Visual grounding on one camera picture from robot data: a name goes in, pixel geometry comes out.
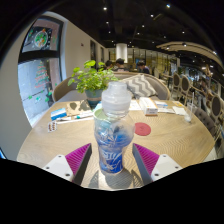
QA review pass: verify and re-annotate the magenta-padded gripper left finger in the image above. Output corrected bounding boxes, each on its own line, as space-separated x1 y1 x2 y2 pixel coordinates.
42 142 93 187

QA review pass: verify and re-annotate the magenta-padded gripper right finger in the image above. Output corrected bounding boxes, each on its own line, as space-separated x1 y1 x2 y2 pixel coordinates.
131 142 184 187

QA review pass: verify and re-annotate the small spotted white card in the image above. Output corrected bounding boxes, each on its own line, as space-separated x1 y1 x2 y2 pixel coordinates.
47 120 59 133

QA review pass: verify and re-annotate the flat round red coaster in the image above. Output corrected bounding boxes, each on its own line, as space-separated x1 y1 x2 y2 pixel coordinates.
134 121 152 137

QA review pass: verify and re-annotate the white pen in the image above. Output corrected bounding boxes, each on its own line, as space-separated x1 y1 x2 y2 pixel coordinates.
55 114 95 125

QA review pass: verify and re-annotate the blue and white small box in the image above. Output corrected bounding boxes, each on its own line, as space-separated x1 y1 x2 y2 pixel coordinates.
50 107 69 122

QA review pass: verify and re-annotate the clear blue-labelled drink bottle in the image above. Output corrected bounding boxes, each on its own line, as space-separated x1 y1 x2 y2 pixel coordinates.
92 80 136 177

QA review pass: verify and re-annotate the white paper napkin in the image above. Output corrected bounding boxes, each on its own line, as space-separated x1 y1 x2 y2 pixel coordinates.
172 105 188 117

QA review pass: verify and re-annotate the white and blue leaflet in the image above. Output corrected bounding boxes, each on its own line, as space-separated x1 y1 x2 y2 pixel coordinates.
155 99 176 115

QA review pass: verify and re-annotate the clear glass with straw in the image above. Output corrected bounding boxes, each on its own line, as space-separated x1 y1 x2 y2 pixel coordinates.
183 91 198 124

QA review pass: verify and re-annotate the green-rimmed clear cup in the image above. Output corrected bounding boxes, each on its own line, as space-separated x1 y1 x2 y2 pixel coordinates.
92 108 111 122

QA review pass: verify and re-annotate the white rectangular box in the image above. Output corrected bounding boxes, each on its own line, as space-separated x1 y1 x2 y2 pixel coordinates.
137 96 160 117

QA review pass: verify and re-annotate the grey tufted chair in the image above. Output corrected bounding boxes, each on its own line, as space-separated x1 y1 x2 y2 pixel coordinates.
194 106 218 138

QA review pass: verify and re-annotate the white paper sheet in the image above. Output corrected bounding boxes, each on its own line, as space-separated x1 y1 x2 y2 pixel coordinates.
128 98 143 112

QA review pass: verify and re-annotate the beige curved sofa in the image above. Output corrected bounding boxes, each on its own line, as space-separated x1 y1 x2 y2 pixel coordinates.
51 71 172 103

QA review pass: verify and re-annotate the grey zigzag striped cushion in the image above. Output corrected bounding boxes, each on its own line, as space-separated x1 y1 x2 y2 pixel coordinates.
121 73 158 100

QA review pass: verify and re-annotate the group of beige round-backed chairs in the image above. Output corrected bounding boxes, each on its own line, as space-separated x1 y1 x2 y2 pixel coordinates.
159 68 224 141

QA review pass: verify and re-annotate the green potted plant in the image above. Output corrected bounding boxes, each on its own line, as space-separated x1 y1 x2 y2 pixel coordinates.
67 59 120 108

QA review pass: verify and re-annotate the person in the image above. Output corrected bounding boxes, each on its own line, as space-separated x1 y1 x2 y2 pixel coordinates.
135 60 151 75
114 57 128 72
104 59 115 71

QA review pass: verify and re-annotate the window with festive decorations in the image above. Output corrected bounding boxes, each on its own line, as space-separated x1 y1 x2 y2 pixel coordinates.
17 15 65 128

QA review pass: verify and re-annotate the white round pillar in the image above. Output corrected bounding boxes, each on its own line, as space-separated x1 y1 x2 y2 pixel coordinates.
115 42 129 65

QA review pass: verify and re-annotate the group of ceiling spotlights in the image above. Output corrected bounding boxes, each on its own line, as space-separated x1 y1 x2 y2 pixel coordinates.
101 3 218 56

